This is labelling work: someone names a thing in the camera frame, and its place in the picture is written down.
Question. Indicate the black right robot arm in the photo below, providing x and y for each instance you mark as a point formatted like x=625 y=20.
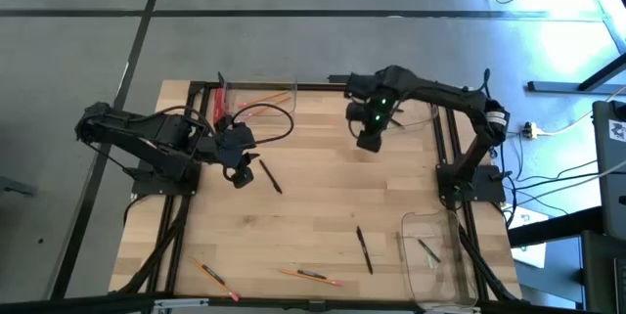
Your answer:
x=440 y=91

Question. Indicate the grey desk foot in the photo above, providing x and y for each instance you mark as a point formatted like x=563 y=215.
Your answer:
x=552 y=87

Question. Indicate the white paper sheet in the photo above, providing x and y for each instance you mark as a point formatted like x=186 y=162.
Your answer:
x=530 y=255

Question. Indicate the dark grey cabinet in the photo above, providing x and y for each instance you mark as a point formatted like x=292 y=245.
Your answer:
x=613 y=182

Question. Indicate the black diagonal desk leg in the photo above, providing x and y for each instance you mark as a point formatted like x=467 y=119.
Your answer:
x=604 y=73

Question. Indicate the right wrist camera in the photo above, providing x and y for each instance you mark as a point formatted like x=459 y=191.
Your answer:
x=369 y=141

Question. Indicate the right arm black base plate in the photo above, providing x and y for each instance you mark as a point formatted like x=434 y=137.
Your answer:
x=489 y=192

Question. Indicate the black floor beam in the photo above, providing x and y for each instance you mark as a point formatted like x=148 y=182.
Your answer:
x=552 y=228

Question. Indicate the white power strip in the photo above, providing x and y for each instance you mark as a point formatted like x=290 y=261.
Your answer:
x=529 y=130

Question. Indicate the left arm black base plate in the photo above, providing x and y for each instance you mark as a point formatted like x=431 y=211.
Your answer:
x=147 y=188

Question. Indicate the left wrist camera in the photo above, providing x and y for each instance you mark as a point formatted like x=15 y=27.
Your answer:
x=242 y=177

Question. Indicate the clear plastic bin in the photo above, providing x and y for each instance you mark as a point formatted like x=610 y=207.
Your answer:
x=235 y=94
x=425 y=284
x=420 y=118

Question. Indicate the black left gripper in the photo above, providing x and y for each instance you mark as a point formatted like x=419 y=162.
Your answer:
x=235 y=145

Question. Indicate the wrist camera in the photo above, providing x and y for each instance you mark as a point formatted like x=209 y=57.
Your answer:
x=242 y=177
x=369 y=141

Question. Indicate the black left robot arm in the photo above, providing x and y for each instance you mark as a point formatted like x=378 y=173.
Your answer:
x=142 y=125

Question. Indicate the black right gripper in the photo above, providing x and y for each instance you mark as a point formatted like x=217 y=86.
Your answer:
x=376 y=111

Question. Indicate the black aluminium table frame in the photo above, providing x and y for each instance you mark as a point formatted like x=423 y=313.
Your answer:
x=318 y=87

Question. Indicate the red stapler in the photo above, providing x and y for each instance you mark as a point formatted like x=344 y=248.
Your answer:
x=220 y=103

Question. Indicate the grey furniture foot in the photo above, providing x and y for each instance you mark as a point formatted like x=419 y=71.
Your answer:
x=14 y=188

